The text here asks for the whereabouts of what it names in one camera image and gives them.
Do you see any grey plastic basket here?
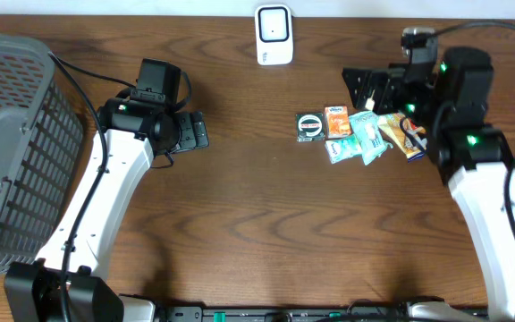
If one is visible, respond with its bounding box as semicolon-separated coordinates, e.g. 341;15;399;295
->
0;34;84;274

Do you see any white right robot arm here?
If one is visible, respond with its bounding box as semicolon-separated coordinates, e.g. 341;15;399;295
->
342;47;515;321

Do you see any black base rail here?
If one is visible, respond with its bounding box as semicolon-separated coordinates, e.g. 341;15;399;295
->
164;304;500;322

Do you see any white barcode scanner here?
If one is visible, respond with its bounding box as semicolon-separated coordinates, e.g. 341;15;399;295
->
254;4;294;66

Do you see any yellow snack bag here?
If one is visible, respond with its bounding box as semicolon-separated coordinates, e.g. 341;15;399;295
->
378;113;427;162

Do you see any black round-label packet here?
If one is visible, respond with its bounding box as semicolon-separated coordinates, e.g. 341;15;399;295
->
296;113;325;142

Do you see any green wet wipes pack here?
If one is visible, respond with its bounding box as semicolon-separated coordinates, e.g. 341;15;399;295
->
349;111;393;165

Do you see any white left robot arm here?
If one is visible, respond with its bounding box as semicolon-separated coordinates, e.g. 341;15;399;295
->
4;97;209;321

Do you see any green Kleenex tissue pack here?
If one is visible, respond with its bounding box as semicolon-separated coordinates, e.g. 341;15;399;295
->
325;135;362;164

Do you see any orange small carton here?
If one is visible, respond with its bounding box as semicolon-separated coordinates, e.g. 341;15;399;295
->
325;106;352;140

